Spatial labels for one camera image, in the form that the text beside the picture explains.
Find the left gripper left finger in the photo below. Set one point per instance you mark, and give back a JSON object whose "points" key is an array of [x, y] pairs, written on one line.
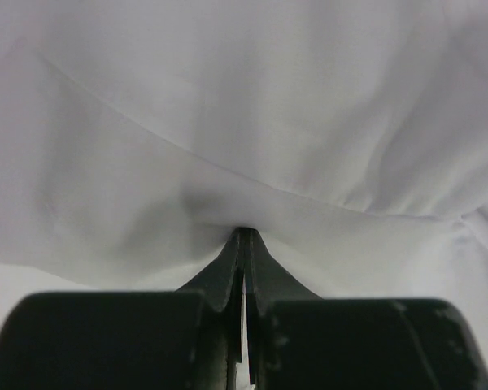
{"points": [[190, 338]]}

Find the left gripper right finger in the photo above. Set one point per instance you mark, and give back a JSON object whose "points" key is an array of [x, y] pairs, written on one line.
{"points": [[298, 340]]}

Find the white t shirt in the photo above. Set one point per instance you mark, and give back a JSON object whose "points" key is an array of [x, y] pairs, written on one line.
{"points": [[353, 135]]}

